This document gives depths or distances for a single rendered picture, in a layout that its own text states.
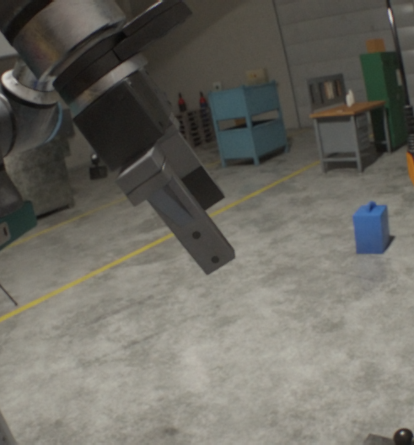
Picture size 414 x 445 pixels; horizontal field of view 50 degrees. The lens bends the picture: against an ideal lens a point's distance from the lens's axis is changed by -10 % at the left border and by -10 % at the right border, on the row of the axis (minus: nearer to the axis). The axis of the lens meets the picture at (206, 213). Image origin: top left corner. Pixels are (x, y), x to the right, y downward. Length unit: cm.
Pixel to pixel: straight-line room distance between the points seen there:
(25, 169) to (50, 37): 810
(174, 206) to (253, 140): 846
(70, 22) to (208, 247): 20
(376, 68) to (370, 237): 473
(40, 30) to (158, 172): 15
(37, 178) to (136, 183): 823
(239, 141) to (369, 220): 530
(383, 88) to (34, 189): 621
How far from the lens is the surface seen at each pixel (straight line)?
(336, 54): 1292
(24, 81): 106
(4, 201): 97
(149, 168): 31
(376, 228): 402
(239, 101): 880
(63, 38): 36
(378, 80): 835
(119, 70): 37
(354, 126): 690
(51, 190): 864
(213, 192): 48
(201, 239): 35
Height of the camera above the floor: 155
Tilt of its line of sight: 14 degrees down
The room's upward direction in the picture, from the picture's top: 12 degrees counter-clockwise
